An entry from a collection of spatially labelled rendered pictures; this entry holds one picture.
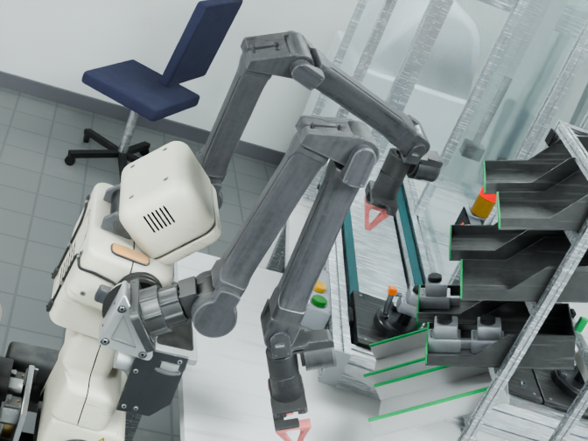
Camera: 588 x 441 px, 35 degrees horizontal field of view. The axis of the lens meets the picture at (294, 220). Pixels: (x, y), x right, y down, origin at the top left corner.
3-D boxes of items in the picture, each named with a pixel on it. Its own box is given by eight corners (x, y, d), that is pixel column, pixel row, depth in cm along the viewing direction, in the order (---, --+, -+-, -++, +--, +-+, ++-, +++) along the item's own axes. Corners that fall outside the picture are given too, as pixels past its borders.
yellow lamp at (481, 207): (472, 214, 241) (480, 198, 239) (469, 206, 246) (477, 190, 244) (490, 220, 242) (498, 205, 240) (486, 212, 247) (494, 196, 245)
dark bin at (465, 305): (416, 323, 198) (416, 291, 195) (419, 294, 210) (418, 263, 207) (555, 325, 193) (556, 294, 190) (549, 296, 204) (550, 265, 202)
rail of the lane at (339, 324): (318, 381, 224) (335, 346, 220) (312, 213, 304) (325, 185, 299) (339, 388, 225) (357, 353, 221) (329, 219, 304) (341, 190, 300)
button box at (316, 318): (297, 325, 235) (305, 305, 232) (297, 281, 254) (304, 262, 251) (323, 333, 236) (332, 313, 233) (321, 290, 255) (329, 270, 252)
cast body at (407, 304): (396, 311, 233) (408, 289, 230) (395, 302, 237) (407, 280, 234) (428, 322, 234) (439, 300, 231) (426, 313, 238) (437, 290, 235)
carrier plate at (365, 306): (354, 348, 226) (358, 341, 225) (350, 295, 247) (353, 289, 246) (445, 377, 230) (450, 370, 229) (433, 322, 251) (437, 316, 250)
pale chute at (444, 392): (375, 437, 193) (367, 420, 191) (381, 401, 204) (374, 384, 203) (509, 402, 184) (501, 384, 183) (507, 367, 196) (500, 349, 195)
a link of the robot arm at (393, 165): (387, 142, 211) (397, 154, 207) (413, 147, 214) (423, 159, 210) (375, 168, 214) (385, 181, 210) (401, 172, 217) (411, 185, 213)
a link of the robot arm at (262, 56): (244, 17, 180) (254, 49, 173) (308, 30, 185) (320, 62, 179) (176, 181, 208) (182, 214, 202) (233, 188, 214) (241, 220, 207)
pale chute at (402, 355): (371, 392, 206) (363, 375, 205) (376, 360, 218) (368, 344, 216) (495, 358, 197) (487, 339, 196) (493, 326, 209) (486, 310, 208)
